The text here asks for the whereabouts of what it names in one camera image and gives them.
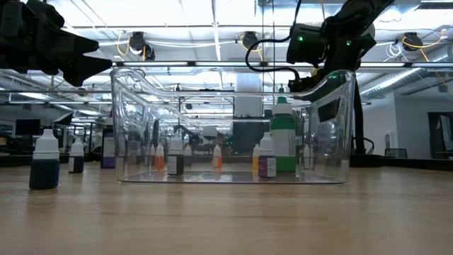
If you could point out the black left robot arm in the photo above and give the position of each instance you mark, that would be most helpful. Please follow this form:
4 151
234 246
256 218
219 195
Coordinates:
5 35

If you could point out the large blue food coloring bottle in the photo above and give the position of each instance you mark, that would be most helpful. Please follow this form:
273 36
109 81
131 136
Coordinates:
44 173

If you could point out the small dark food coloring bottle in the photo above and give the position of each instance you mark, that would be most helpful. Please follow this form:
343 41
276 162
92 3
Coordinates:
76 164
188 161
152 159

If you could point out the thin black vertical pole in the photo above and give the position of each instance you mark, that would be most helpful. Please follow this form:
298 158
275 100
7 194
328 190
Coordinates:
262 21
273 21

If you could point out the small black food coloring bottle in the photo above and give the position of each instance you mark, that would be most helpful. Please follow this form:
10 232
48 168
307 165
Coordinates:
178 166

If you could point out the clear plastic bin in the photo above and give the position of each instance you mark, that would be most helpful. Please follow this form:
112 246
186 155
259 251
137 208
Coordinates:
230 178

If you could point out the small yellow food coloring bottle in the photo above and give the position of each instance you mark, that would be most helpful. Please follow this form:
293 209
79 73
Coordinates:
255 163

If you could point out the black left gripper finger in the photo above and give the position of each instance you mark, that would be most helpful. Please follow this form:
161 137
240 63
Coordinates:
79 44
85 69

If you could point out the black aluminium rig frame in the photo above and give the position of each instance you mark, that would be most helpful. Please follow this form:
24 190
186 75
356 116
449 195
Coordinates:
407 163

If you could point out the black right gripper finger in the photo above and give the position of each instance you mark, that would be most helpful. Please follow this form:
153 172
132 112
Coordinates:
329 110

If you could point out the grey horizontal pipe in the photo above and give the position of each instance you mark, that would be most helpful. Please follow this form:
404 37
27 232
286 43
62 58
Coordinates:
53 91

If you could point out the tilted black monitor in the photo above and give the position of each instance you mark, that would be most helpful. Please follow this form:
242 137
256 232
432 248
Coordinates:
63 119

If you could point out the long linear ceiling light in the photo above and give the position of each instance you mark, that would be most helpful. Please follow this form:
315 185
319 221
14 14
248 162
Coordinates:
226 64

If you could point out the large purple food coloring bottle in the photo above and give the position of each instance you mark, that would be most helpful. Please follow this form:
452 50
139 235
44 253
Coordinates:
108 152

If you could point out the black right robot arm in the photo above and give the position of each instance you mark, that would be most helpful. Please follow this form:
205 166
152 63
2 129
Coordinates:
350 21

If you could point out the large green food coloring bottle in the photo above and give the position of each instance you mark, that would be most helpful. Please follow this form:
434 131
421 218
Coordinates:
283 124

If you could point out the dark window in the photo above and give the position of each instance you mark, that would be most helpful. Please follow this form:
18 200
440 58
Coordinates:
433 134

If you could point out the small red-orange food coloring bottle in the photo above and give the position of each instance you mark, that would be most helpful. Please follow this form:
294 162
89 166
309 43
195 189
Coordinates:
160 163

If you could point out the small purple food coloring bottle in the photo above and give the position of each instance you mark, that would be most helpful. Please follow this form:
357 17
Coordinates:
263 166

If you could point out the silver ceiling duct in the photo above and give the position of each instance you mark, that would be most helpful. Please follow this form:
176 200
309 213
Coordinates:
400 79

